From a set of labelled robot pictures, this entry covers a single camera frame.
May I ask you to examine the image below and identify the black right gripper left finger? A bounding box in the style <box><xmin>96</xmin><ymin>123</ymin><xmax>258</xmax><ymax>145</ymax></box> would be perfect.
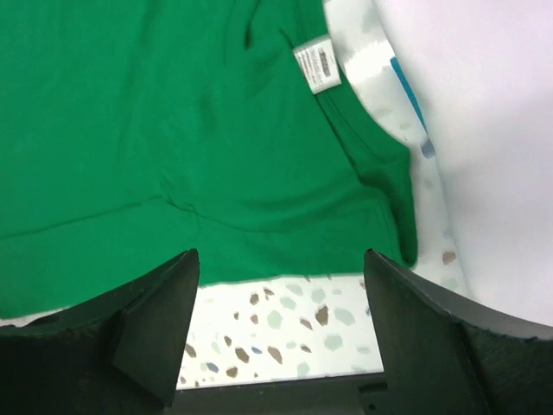
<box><xmin>1</xmin><ymin>250</ymin><xmax>200</xmax><ymax>414</ymax></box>

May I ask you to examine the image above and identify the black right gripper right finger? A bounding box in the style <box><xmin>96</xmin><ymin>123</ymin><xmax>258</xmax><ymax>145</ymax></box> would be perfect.
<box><xmin>364</xmin><ymin>250</ymin><xmax>552</xmax><ymax>414</ymax></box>

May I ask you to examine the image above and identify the green t-shirt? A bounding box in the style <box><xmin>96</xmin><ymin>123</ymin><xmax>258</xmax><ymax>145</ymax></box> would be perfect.
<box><xmin>1</xmin><ymin>1</ymin><xmax>418</xmax><ymax>319</ymax></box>

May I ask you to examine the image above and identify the white folded t-shirt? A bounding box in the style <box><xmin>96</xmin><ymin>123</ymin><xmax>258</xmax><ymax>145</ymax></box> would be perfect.
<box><xmin>375</xmin><ymin>0</ymin><xmax>552</xmax><ymax>325</ymax></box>

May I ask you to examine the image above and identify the teal folded t-shirt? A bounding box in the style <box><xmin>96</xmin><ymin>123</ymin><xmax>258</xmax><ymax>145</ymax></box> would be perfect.
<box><xmin>390</xmin><ymin>56</ymin><xmax>427</xmax><ymax>131</ymax></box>

